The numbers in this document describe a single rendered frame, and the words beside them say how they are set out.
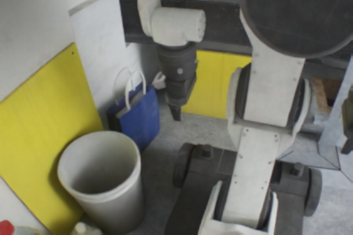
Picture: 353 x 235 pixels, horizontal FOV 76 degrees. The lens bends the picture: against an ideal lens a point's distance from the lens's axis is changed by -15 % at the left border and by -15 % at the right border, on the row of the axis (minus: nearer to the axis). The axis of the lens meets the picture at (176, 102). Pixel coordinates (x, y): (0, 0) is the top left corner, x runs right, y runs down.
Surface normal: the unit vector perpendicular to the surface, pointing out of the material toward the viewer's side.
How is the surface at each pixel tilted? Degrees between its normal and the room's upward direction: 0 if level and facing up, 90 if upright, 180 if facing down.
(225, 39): 90
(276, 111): 86
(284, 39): 90
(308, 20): 90
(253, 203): 46
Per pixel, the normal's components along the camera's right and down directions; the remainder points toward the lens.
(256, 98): -0.34, 0.54
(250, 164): -0.32, 0.12
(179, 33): -0.32, 0.74
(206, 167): -0.27, -0.14
